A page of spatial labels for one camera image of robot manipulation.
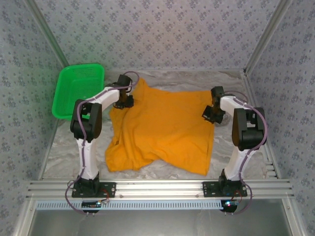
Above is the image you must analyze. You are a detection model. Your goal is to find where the orange printed t-shirt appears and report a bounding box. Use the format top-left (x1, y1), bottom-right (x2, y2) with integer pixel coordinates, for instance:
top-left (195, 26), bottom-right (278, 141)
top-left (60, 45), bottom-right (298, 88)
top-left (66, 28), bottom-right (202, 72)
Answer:
top-left (104, 77), bottom-right (215, 177)

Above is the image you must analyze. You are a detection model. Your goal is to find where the green plastic basket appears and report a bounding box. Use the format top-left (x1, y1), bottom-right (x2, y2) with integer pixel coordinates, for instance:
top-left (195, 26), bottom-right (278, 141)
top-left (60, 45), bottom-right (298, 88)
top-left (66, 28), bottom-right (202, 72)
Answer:
top-left (51, 63), bottom-right (105, 121)

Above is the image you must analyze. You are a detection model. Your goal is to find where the aluminium table edge strip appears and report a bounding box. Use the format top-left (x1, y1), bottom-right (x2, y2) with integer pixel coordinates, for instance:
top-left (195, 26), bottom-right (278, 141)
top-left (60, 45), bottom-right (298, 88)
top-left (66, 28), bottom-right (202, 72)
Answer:
top-left (104, 67), bottom-right (247, 74)

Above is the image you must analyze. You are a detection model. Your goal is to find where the right small circuit board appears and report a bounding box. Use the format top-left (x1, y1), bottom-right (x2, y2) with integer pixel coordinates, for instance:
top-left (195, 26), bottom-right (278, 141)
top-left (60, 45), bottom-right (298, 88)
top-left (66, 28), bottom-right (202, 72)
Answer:
top-left (220, 200), bottom-right (239, 212)

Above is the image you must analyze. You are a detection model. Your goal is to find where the small circuit board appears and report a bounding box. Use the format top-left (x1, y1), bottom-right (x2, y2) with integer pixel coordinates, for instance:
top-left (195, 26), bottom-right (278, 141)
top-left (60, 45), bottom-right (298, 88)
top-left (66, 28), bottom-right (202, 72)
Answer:
top-left (81, 201), bottom-right (102, 209)
top-left (220, 200), bottom-right (239, 212)

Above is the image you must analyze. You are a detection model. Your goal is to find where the left small circuit board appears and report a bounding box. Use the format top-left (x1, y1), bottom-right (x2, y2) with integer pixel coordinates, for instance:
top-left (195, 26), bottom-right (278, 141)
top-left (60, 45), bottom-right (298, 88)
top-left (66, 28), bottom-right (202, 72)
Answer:
top-left (81, 201), bottom-right (102, 209)

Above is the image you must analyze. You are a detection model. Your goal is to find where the grey metal panel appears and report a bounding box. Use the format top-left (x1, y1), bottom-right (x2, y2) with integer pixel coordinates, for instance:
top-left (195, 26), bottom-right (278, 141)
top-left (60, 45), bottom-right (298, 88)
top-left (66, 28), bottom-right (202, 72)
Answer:
top-left (27, 208), bottom-right (293, 236)

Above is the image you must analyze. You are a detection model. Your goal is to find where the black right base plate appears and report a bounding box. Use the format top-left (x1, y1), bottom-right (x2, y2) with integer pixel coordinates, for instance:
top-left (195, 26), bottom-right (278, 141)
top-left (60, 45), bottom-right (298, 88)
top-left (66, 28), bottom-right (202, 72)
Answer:
top-left (202, 181), bottom-right (248, 198)

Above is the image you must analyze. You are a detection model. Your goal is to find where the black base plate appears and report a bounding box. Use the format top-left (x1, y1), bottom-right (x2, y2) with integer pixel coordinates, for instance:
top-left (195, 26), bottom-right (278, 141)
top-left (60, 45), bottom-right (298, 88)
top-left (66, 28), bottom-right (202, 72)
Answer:
top-left (202, 181), bottom-right (248, 198)
top-left (71, 181), bottom-right (117, 199)

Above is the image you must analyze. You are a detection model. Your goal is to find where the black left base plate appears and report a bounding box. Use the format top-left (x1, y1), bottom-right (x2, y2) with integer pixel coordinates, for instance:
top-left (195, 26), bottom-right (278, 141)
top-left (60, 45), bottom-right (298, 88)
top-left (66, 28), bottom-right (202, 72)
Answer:
top-left (71, 181), bottom-right (117, 199)

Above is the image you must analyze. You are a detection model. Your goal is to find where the aluminium mounting rail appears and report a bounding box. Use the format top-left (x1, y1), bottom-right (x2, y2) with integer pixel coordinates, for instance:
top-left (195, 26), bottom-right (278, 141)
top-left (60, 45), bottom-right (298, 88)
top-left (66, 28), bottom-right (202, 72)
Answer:
top-left (26, 178), bottom-right (295, 200)

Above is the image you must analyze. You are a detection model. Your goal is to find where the aluminium frame post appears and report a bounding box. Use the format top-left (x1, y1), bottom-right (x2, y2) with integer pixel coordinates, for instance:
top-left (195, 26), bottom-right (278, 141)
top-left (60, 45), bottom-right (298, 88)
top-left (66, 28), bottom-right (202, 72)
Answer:
top-left (282, 198), bottom-right (310, 236)
top-left (11, 199), bottom-right (37, 236)
top-left (23, 0), bottom-right (70, 67)
top-left (242, 0), bottom-right (295, 74)

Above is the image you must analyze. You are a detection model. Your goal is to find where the white slotted cable duct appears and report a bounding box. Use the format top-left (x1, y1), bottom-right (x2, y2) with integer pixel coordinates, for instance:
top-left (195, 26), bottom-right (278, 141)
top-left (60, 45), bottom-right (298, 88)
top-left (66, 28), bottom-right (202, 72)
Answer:
top-left (35, 199), bottom-right (226, 211)

